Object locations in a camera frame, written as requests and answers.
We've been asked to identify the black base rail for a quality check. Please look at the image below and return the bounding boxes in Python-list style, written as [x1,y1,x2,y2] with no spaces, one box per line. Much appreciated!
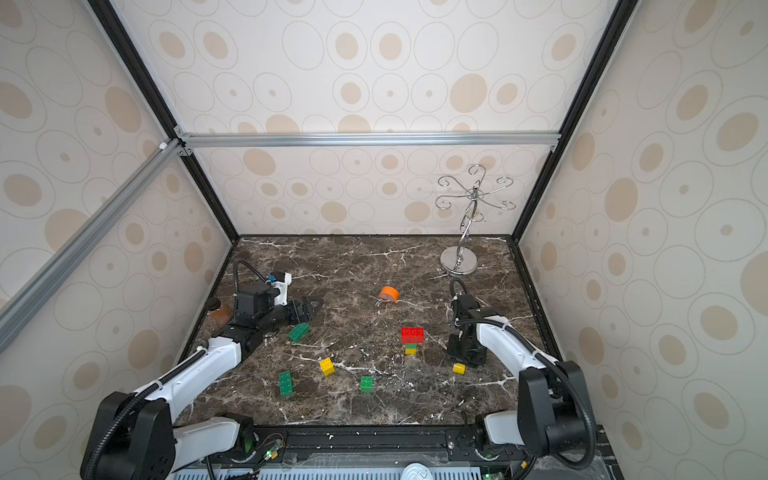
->
[173,422,625,480]

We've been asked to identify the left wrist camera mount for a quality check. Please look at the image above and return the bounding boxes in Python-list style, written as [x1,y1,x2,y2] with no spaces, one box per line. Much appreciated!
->
[267,271,292,306]

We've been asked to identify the aluminium left diagonal rail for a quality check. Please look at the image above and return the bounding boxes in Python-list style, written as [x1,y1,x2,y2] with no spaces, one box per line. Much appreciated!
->
[1,139,182,350]

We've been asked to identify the aluminium horizontal back rail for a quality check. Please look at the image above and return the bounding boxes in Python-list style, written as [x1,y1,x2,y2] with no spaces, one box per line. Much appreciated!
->
[173,130,560,152]

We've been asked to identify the yellow rounded lego brick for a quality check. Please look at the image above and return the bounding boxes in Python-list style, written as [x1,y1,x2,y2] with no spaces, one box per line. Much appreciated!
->
[319,358,335,376]

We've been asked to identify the black vertical frame post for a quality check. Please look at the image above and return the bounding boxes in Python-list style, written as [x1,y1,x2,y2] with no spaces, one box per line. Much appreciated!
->
[511,0,638,245]
[87,0,240,245]

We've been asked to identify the black vertical frame post left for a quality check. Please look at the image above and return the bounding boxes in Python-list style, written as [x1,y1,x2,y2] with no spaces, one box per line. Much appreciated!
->
[87,0,240,245]

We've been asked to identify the brown cup at left wall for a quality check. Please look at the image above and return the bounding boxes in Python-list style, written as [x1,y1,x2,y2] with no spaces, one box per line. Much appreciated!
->
[205,297,232,328]

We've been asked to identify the chrome jewelry stand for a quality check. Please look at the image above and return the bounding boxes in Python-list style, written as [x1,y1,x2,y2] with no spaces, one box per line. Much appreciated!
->
[435,163,516,277]

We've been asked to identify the black vertical frame post right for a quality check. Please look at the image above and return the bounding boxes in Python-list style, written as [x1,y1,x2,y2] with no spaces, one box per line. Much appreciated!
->
[511,0,638,245]

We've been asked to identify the green long lego brick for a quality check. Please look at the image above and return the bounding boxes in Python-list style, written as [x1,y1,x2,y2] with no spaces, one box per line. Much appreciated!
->
[278,371,294,397]
[288,323,310,343]

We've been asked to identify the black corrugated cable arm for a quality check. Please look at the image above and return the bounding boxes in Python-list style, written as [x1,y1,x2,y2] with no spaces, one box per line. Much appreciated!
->
[83,259,268,480]
[448,277,598,471]

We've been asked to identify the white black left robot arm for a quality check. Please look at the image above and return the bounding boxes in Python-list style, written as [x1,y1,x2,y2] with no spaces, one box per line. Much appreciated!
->
[80,278,324,479]

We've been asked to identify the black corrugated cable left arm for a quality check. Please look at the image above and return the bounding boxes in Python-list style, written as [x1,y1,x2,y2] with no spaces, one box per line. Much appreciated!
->
[83,259,268,480]

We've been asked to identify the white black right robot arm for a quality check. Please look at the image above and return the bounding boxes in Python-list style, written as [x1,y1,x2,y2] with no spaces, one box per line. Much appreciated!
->
[447,293,598,475]

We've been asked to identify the red long lego brick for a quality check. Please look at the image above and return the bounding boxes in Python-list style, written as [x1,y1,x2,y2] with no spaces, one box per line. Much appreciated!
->
[401,327,425,345]

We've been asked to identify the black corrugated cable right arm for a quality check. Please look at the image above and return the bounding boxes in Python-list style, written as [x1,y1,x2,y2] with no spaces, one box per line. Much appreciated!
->
[448,277,598,471]

